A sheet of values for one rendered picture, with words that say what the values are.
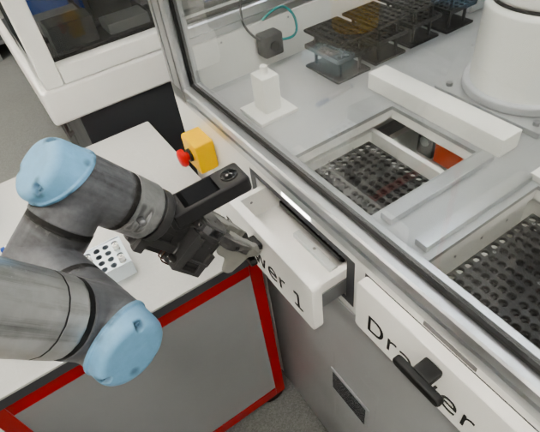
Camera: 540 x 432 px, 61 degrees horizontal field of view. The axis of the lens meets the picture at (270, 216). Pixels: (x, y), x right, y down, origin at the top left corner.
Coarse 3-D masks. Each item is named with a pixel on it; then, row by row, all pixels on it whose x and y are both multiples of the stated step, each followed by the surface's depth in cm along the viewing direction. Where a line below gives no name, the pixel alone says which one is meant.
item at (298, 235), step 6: (294, 234) 82; (300, 234) 82; (300, 240) 81; (306, 240) 81; (306, 246) 80; (312, 246) 80; (312, 252) 79; (318, 252) 79; (318, 258) 78; (324, 258) 78; (324, 264) 77; (330, 264) 77; (330, 270) 76
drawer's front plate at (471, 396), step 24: (360, 288) 64; (360, 312) 68; (384, 312) 61; (384, 336) 65; (408, 336) 59; (432, 336) 57; (432, 360) 56; (456, 360) 54; (432, 384) 59; (456, 384) 54; (480, 384) 52; (456, 408) 57; (480, 408) 52; (504, 408) 50
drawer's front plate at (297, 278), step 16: (224, 208) 83; (240, 208) 77; (240, 224) 79; (256, 224) 74; (272, 240) 71; (272, 256) 72; (288, 256) 68; (272, 272) 76; (288, 272) 69; (304, 272) 66; (288, 288) 73; (304, 288) 66; (320, 288) 65; (304, 304) 69; (320, 304) 67; (320, 320) 70
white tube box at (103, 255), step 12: (108, 240) 93; (120, 240) 93; (96, 252) 93; (108, 252) 92; (120, 252) 91; (96, 264) 90; (108, 264) 89; (120, 264) 89; (132, 264) 90; (120, 276) 90
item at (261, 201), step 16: (256, 192) 85; (272, 192) 87; (256, 208) 87; (272, 208) 89; (272, 224) 86; (288, 224) 86; (288, 240) 83; (304, 256) 80; (320, 272) 77; (336, 272) 70; (336, 288) 71
